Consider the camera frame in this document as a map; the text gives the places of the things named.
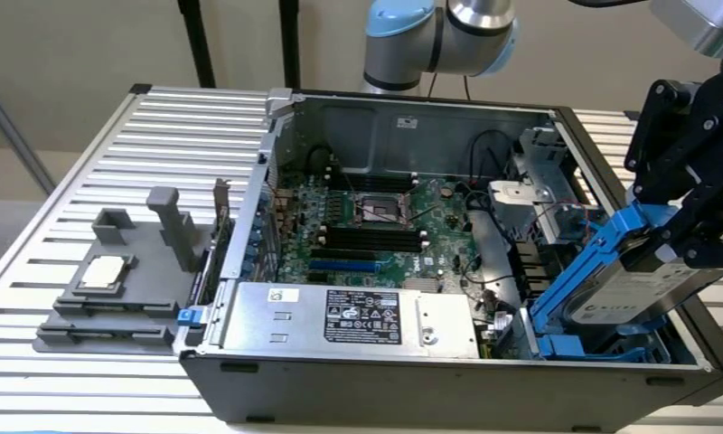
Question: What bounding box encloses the hard disk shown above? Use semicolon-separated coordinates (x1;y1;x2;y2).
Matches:
529;201;722;339

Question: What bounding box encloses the blue disk bay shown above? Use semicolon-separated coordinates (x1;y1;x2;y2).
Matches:
534;332;667;363

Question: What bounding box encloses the long black expansion slot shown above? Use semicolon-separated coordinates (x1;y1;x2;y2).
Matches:
310;250;375;262

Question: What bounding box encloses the blue expansion slot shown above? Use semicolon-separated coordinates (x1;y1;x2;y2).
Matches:
309;260;379;273

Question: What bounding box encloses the metal drive cage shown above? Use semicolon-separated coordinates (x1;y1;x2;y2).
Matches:
487;126;605;248

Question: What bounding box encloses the green motherboard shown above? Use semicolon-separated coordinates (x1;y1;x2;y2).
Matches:
273;174;511;320

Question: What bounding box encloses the CPU socket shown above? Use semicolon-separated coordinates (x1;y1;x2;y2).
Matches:
349;192;415;228

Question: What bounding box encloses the black stand pole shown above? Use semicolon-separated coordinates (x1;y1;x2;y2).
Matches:
180;0;220;90
277;0;303;91

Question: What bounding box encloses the black open PC case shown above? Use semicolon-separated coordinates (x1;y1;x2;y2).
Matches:
177;88;723;424

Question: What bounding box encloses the silver power supply unit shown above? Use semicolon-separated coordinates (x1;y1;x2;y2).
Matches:
220;282;482;362

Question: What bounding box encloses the grey parts rack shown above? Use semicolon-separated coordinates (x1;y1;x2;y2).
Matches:
32;186;230;354

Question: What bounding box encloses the silver CPU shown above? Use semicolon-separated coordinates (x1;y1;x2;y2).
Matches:
76;254;136;289

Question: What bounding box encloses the RAM stick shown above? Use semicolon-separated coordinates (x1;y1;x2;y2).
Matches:
64;331;138;340

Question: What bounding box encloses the grey slanted metal pole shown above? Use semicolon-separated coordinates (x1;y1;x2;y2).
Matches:
0;67;58;196

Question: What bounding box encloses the red wire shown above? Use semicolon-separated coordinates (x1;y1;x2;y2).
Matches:
533;204;609;237

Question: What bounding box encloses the black looped wire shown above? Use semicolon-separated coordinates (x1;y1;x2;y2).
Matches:
467;129;509;183

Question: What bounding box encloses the black disk wire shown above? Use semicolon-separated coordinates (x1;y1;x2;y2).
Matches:
455;252;489;290

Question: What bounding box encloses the black power wire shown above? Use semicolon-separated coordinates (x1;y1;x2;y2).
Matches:
307;144;342;181

